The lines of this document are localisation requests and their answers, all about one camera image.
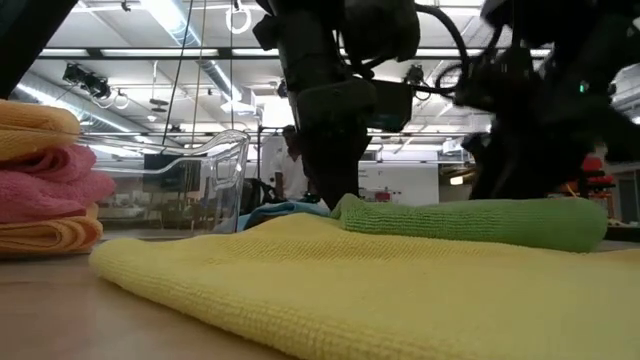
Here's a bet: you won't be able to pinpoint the silver air duct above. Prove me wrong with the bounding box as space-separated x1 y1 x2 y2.
9 69 146 134
142 0 251 101

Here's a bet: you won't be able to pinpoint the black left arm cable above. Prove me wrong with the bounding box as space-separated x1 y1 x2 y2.
414 3 471 94

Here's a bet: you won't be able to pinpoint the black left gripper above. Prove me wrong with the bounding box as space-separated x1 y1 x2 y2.
252 0 421 211

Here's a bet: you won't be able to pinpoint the red tool chest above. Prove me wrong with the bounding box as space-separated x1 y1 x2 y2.
359 188 396 204

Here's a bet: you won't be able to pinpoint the red storage bin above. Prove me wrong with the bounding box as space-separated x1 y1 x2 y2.
579 154 616 189

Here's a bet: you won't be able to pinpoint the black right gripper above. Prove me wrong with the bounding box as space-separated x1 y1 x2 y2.
452 29 640 201

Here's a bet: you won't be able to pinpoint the green microfiber towel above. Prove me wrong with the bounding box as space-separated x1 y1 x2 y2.
329 193 609 254

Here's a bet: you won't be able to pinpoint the orange microfiber towel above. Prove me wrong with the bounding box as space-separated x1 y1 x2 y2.
0 98 82 162
0 203 105 255

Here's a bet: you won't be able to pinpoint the yellow microfiber towel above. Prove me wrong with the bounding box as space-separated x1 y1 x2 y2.
89 212 640 360

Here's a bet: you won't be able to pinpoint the hanging black cable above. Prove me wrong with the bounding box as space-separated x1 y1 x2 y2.
161 0 195 147

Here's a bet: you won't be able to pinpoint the black storage shelf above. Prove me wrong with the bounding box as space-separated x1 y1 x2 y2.
559 169 617 201

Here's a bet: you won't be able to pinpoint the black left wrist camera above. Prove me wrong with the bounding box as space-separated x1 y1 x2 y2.
369 79 415 134

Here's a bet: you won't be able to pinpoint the blue microfiber towel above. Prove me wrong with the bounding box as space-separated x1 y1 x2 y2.
237 199 331 232

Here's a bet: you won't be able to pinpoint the black monitor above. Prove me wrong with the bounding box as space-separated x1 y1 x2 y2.
143 152 202 194

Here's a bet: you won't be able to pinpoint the white hanging ring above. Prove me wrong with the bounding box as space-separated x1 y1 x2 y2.
224 0 254 36

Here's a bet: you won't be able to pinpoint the clear plastic bin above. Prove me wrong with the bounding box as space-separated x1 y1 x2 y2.
0 128 251 259

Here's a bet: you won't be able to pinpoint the grey door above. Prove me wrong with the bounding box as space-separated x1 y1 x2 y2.
617 177 640 224

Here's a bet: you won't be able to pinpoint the black overhead light bar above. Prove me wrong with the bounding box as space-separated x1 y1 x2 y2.
37 46 551 61

